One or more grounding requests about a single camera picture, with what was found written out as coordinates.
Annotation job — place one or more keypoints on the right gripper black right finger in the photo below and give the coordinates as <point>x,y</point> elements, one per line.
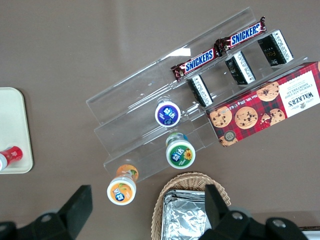
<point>220,215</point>

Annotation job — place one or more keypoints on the clear acrylic stepped display stand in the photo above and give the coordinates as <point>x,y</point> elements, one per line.
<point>140,82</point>

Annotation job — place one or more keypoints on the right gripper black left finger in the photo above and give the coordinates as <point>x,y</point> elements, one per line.
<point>72,212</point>

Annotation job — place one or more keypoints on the small black white snack box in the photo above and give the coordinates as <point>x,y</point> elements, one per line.
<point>240,67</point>
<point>272,50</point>
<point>198,91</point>

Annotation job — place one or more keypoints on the oval light wicker basket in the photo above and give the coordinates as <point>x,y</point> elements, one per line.
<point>185,181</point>

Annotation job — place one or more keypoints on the Snickers chocolate bar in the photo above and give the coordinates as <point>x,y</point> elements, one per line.
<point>245,35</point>
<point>200,60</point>

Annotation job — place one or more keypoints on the red drink bottle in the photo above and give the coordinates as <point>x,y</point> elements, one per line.
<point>12,155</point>

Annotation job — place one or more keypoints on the silver foil packet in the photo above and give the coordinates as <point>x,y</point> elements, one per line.
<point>182,217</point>

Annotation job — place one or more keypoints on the red Walkers cookie box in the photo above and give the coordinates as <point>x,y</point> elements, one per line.
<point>262,112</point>

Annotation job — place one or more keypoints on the green lid gum bottle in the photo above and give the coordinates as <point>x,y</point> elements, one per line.
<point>180,155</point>

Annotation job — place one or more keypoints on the orange lid gum bottle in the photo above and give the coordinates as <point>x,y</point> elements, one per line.
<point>121,191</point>

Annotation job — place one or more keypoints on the beige plastic tray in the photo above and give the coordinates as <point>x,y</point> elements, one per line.
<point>12,120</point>

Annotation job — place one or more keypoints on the purple lid gum bottle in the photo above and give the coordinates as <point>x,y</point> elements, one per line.
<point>167,115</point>

